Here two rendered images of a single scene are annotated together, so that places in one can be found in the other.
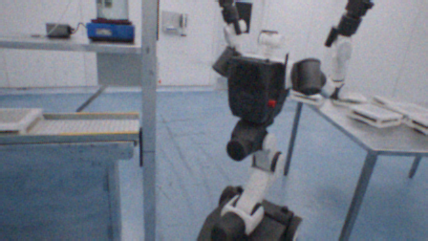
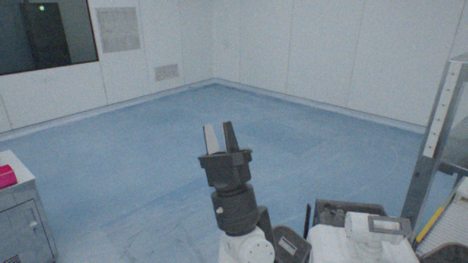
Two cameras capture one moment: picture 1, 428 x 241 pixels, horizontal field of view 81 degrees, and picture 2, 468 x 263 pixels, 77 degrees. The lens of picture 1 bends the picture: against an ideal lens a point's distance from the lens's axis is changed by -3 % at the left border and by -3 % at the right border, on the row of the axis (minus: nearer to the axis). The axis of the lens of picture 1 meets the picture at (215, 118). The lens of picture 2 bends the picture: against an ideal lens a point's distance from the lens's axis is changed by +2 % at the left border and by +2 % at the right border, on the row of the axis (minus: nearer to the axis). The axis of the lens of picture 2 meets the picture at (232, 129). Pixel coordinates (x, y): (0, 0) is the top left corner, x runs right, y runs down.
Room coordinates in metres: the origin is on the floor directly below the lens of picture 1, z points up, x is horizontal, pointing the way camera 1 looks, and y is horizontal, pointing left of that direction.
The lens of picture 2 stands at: (1.66, -0.76, 1.80)
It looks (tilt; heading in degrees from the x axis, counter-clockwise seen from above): 24 degrees down; 155
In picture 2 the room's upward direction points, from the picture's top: straight up
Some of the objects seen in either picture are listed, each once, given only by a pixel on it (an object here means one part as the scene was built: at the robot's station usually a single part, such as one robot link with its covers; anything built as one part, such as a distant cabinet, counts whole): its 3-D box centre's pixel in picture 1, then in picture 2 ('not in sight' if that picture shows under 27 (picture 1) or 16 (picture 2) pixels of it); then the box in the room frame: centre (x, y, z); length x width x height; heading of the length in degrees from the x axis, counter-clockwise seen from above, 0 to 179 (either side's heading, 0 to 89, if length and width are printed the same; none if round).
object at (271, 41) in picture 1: (271, 43); (369, 231); (1.31, -0.24, 1.29); 0.10 x 0.07 x 0.09; 57
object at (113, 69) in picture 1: (119, 64); not in sight; (1.35, 0.52, 1.11); 0.22 x 0.11 x 0.20; 107
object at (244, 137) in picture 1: (249, 136); not in sight; (1.24, -0.18, 0.82); 0.28 x 0.13 x 0.18; 147
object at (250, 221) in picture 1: (243, 212); not in sight; (1.30, -0.22, 0.28); 0.21 x 0.20 x 0.13; 147
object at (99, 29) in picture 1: (113, 30); not in sight; (1.26, 0.52, 1.29); 0.21 x 0.20 x 0.09; 17
